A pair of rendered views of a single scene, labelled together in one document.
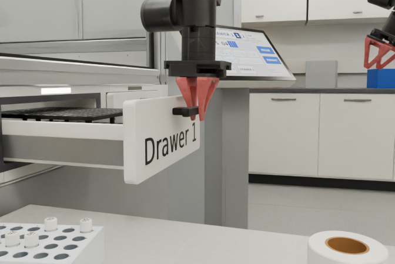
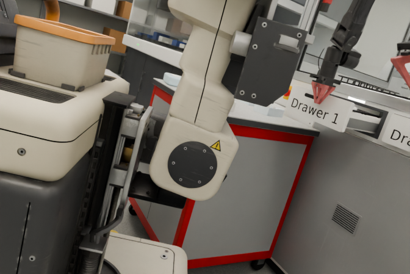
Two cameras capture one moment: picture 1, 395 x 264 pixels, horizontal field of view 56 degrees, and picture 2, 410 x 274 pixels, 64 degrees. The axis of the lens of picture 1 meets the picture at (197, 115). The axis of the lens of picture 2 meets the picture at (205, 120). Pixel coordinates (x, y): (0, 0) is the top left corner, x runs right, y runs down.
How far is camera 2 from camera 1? 1.62 m
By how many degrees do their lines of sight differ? 128
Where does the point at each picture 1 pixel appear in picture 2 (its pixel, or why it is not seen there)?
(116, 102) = (393, 119)
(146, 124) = (296, 94)
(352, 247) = not seen: hidden behind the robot
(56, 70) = (358, 91)
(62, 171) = (345, 134)
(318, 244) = not seen: hidden behind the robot
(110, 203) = (370, 177)
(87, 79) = (379, 100)
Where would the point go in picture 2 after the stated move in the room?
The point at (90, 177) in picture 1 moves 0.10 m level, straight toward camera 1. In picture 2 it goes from (360, 150) to (335, 141)
